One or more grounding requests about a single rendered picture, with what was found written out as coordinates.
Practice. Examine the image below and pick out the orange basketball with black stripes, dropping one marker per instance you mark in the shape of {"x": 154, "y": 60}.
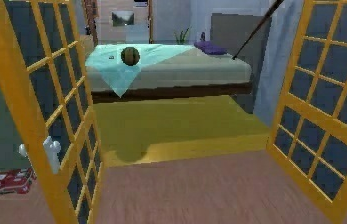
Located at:
{"x": 130, "y": 56}

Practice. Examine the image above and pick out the bed with brown base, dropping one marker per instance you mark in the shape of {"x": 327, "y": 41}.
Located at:
{"x": 187, "y": 75}

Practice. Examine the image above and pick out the light blue blanket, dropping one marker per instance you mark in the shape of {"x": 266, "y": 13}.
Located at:
{"x": 121, "y": 71}

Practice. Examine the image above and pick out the purple pillow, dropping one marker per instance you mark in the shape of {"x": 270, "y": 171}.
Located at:
{"x": 211, "y": 48}

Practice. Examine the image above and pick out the green house plant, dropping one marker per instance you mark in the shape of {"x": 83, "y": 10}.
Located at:
{"x": 182, "y": 36}

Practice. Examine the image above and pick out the framed landscape picture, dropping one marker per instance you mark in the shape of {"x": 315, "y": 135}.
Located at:
{"x": 123, "y": 18}

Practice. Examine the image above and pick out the black slanted pole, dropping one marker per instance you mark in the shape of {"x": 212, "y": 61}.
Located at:
{"x": 257, "y": 29}

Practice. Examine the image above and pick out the brown wooden shelf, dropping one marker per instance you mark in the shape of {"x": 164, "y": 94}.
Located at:
{"x": 91, "y": 20}

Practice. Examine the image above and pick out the yellow glass-paned room door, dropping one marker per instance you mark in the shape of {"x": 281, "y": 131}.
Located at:
{"x": 21, "y": 100}
{"x": 317, "y": 116}

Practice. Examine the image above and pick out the red and white cloth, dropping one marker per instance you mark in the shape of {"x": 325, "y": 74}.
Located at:
{"x": 6, "y": 181}

